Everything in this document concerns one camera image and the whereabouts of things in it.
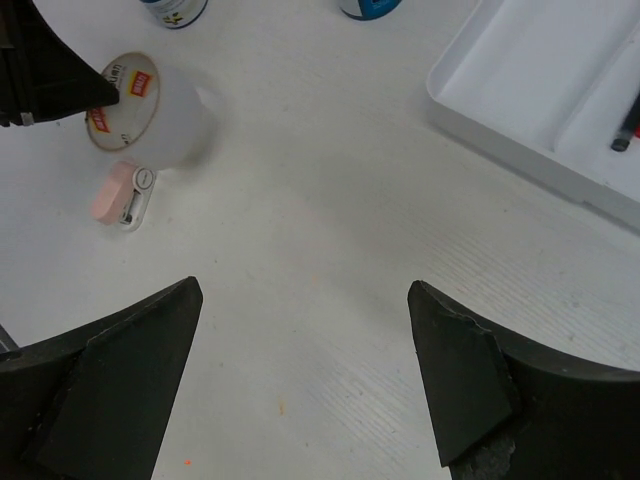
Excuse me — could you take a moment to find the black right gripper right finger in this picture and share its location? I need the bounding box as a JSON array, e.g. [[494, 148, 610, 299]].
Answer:
[[407, 281, 639, 479]]

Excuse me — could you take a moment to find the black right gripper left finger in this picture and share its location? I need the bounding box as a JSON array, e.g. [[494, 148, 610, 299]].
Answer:
[[1, 276, 203, 479]]

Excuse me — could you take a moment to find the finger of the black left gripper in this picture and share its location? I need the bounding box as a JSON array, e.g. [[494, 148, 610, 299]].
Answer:
[[1, 1, 119, 128]]

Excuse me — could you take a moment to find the large clear tape roll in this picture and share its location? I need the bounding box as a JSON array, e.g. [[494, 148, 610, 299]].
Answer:
[[86, 52, 209, 171]]

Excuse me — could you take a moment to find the pink correction tape dispenser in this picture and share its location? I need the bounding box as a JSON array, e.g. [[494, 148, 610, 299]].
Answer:
[[90, 161, 156, 232]]

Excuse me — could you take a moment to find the black gel pen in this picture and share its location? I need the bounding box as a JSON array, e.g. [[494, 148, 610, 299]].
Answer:
[[610, 95, 640, 153]]

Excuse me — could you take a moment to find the blue jar with label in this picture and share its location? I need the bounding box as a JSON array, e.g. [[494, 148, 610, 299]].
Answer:
[[337, 0, 401, 21]]

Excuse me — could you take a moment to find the white divided organizer tray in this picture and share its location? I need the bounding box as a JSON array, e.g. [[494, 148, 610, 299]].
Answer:
[[426, 1, 639, 229]]

